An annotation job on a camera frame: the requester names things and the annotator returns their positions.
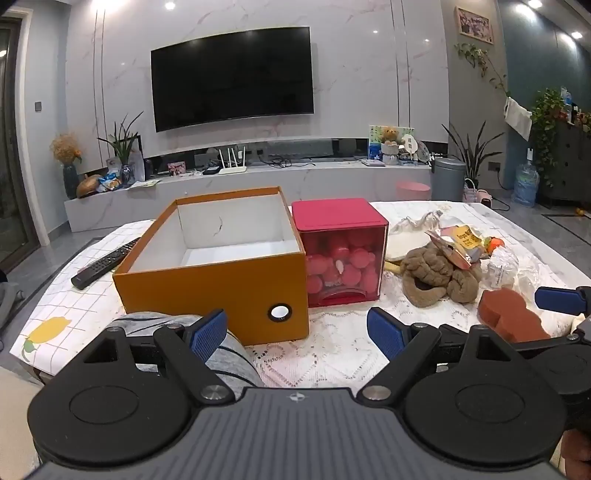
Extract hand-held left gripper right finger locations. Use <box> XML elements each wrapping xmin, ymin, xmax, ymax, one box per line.
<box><xmin>358</xmin><ymin>307</ymin><xmax>523</xmax><ymax>402</ymax></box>

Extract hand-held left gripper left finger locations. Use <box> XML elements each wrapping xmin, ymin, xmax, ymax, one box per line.
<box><xmin>78</xmin><ymin>309</ymin><xmax>236</xmax><ymax>404</ymax></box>

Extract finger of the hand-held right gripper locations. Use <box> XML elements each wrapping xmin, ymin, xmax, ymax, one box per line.
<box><xmin>536</xmin><ymin>285</ymin><xmax>591</xmax><ymax>317</ymax></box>
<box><xmin>510</xmin><ymin>335</ymin><xmax>580</xmax><ymax>354</ymax></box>

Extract grey striped cloth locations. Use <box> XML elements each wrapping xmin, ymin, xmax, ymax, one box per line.
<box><xmin>108</xmin><ymin>311</ymin><xmax>266</xmax><ymax>388</ymax></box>

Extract brown sponge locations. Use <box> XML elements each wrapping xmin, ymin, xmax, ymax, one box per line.
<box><xmin>477</xmin><ymin>288</ymin><xmax>552</xmax><ymax>343</ymax></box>

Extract orange cardboard box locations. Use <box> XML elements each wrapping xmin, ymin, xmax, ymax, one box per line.
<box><xmin>113</xmin><ymin>186</ymin><xmax>310</xmax><ymax>346</ymax></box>

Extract white plastic bag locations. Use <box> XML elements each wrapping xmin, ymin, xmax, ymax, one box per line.
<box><xmin>487</xmin><ymin>244</ymin><xmax>541</xmax><ymax>296</ymax></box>

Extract gold foil snack packet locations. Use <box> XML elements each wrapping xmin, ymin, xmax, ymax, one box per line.
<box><xmin>427</xmin><ymin>224</ymin><xmax>490</xmax><ymax>269</ymax></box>

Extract white lace tablecloth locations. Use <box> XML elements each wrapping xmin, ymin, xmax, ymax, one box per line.
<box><xmin>249</xmin><ymin>200</ymin><xmax>578</xmax><ymax>388</ymax></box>

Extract brown plush toy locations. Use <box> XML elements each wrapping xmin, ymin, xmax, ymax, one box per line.
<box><xmin>399</xmin><ymin>240</ymin><xmax>483</xmax><ymax>308</ymax></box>

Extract red plastic storage box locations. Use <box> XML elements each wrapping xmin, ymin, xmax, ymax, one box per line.
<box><xmin>291</xmin><ymin>198</ymin><xmax>389</xmax><ymax>308</ymax></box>

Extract white round cloth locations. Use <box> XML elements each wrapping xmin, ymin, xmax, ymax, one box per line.
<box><xmin>385</xmin><ymin>222</ymin><xmax>432</xmax><ymax>264</ymax></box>

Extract clear plastic wrap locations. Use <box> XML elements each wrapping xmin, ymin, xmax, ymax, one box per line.
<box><xmin>392</xmin><ymin>210</ymin><xmax>455</xmax><ymax>232</ymax></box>

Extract blue water bottle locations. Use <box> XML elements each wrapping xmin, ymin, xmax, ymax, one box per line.
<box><xmin>513</xmin><ymin>148</ymin><xmax>540</xmax><ymax>207</ymax></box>

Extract black remote control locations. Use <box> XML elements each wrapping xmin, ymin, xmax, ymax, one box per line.
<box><xmin>71</xmin><ymin>237</ymin><xmax>141</xmax><ymax>291</ymax></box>

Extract dark cabinet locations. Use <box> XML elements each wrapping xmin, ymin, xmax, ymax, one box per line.
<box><xmin>538</xmin><ymin>108</ymin><xmax>591</xmax><ymax>208</ymax></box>

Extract pink waste bin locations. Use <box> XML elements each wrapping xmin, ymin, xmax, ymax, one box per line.
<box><xmin>396</xmin><ymin>181</ymin><xmax>430</xmax><ymax>202</ymax></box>

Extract grey trash can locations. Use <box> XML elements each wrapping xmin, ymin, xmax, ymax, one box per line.
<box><xmin>431</xmin><ymin>157</ymin><xmax>467</xmax><ymax>202</ymax></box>

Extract marble television console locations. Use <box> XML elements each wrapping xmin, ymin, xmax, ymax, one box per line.
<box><xmin>64</xmin><ymin>159</ymin><xmax>432</xmax><ymax>234</ymax></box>

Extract white router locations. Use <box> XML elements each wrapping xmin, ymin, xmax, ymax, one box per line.
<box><xmin>218</xmin><ymin>147</ymin><xmax>247</xmax><ymax>175</ymax></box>

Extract tall potted floor plant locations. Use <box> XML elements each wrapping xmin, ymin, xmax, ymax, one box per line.
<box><xmin>441</xmin><ymin>121</ymin><xmax>506</xmax><ymax>201</ymax></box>

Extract green ivy plant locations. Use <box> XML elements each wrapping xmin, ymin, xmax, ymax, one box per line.
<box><xmin>531</xmin><ymin>89</ymin><xmax>566</xmax><ymax>188</ymax></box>

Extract white hanging bag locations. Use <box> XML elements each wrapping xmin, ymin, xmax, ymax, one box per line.
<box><xmin>503</xmin><ymin>96</ymin><xmax>532</xmax><ymax>140</ymax></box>

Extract golden brown ornament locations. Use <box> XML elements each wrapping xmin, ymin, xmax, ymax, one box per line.
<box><xmin>76</xmin><ymin>174</ymin><xmax>102</xmax><ymax>198</ymax></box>

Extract teddy bear in white pot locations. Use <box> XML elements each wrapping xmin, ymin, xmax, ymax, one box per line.
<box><xmin>381</xmin><ymin>127</ymin><xmax>400</xmax><ymax>164</ymax></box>

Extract green picture board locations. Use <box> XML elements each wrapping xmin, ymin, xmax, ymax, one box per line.
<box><xmin>368</xmin><ymin>124</ymin><xmax>415</xmax><ymax>162</ymax></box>

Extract green leafy potted plant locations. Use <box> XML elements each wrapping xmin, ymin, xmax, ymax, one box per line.
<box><xmin>97</xmin><ymin>111</ymin><xmax>145</xmax><ymax>183</ymax></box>

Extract dried flowers in vase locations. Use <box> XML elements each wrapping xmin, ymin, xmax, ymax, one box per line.
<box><xmin>50</xmin><ymin>133</ymin><xmax>84</xmax><ymax>200</ymax></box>

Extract hanging vine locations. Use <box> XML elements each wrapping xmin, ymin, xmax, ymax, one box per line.
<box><xmin>455</xmin><ymin>42</ymin><xmax>511</xmax><ymax>97</ymax></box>

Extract glass sliding door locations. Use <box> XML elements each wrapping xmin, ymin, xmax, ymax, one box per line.
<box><xmin>0</xmin><ymin>14</ymin><xmax>40</xmax><ymax>273</ymax></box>

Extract black wall television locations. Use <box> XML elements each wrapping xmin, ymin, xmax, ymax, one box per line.
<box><xmin>150</xmin><ymin>26</ymin><xmax>316</xmax><ymax>133</ymax></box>

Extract framed wall picture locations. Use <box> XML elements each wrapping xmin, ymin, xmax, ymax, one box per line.
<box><xmin>455</xmin><ymin>6</ymin><xmax>495</xmax><ymax>45</ymax></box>

